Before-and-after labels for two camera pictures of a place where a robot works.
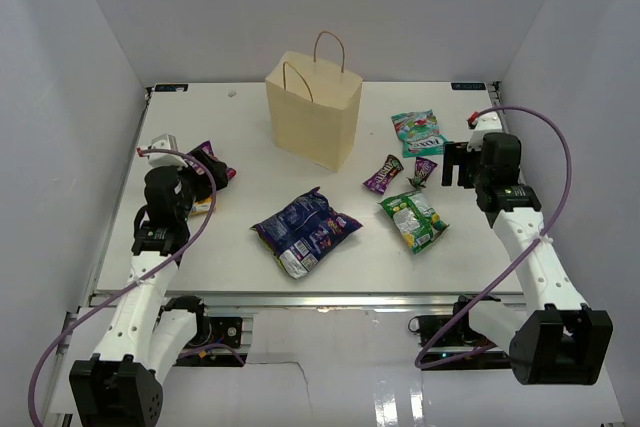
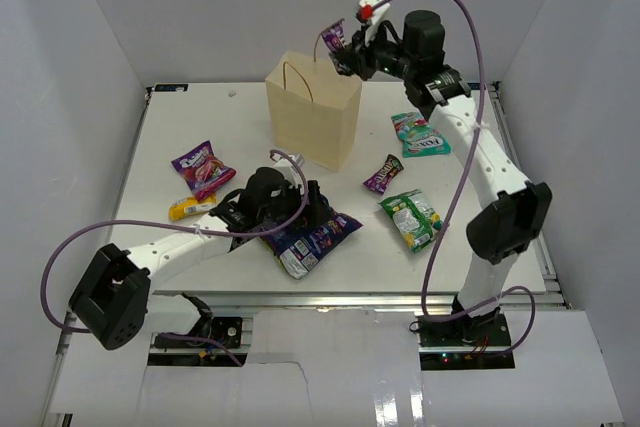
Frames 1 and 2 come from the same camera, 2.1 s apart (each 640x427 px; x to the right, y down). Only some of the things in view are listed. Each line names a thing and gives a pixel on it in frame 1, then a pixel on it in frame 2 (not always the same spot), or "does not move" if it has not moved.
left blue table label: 171,87 does not move
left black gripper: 216,171 -> 315,209
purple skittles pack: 379,182 does not move
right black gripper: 457,154 -> 359,56
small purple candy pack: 424,167 -> 334,36
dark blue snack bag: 303,233 does not move
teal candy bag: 419,133 does not move
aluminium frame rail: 351,300 does not move
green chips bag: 414,218 does not move
